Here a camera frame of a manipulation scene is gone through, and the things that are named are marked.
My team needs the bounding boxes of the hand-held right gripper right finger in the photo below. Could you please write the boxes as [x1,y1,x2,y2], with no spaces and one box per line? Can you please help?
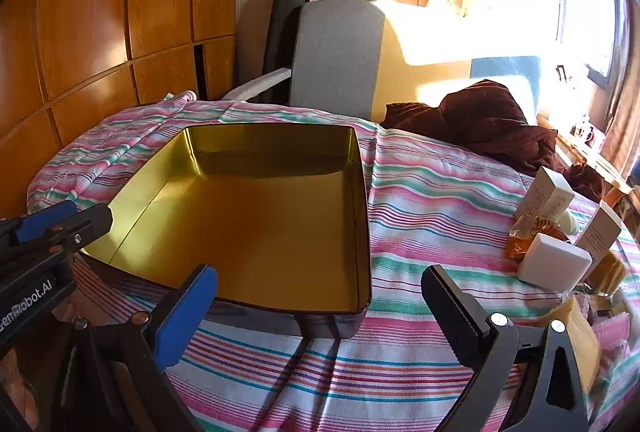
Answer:
[421,264,591,432]

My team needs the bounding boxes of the white sock roll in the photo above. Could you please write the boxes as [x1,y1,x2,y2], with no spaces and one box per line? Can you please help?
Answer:
[557,209,583,235]

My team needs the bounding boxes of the striped desktop cloth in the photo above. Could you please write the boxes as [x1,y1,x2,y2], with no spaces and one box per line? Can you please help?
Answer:
[27,94,640,432]

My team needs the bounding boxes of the striped brown curtain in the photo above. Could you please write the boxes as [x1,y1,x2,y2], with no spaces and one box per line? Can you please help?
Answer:
[600,62,640,185]

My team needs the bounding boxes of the padded headboard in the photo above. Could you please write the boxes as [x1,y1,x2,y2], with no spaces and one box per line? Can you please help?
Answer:
[375,54,543,120]

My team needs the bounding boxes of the brown quilt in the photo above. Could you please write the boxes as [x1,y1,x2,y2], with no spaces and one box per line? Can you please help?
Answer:
[380,79,606,203]

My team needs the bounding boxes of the grey chair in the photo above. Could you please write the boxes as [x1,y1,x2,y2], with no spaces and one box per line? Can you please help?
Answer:
[222,0,387,120]

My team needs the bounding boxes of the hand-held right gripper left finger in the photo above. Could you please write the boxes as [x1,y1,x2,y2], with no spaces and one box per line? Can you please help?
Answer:
[50,264,219,432]

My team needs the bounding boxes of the small wooden table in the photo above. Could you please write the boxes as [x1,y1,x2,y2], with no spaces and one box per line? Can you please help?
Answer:
[537,112,636,195]

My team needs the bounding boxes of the wooden wardrobe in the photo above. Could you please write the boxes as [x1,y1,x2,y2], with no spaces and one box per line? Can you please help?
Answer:
[0,0,241,213]

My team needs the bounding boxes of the white sponge block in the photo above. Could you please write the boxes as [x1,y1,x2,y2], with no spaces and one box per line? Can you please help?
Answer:
[516,233,593,293]

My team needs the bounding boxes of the white carton box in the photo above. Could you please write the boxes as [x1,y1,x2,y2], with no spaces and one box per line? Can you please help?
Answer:
[515,166,575,225]
[575,201,623,265]

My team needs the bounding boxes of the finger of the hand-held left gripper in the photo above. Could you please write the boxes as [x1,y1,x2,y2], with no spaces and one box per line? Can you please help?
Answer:
[0,204,113,277]
[0,201,77,243]

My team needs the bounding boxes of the yellow sponge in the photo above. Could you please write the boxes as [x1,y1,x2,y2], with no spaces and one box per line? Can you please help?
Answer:
[537,297,601,393]

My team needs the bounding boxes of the black rolled mat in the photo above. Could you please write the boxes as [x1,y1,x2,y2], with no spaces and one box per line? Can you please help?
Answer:
[261,0,311,80]

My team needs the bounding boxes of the cracker packet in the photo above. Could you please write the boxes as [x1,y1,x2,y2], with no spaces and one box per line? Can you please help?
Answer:
[585,252,628,295]

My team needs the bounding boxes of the orange snack packet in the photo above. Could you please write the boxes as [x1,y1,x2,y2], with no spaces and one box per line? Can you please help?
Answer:
[505,214,571,263]

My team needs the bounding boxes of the gold tin box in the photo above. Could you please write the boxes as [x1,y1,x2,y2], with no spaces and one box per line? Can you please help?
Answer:
[80,124,373,340]

